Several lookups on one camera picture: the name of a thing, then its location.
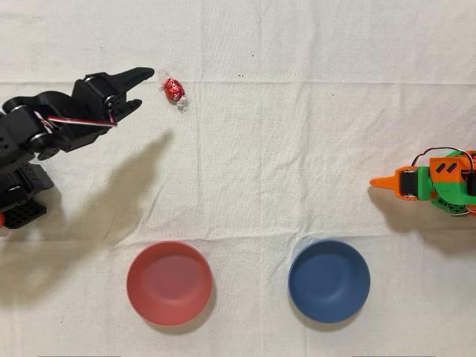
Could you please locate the red candy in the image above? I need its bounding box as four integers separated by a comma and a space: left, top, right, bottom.
158, 70, 190, 112

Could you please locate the blue bowl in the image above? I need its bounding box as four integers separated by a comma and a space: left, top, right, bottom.
287, 239, 372, 324

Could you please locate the red bowl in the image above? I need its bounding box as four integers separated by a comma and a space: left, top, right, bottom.
125, 239, 214, 327

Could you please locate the white cloth table cover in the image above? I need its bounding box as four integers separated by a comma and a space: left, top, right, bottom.
0, 0, 476, 357

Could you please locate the black gripper servo cable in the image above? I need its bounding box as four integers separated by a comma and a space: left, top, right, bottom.
47, 115, 119, 129

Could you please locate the orange arm servo cable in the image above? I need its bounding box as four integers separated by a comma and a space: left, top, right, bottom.
410, 147, 476, 168

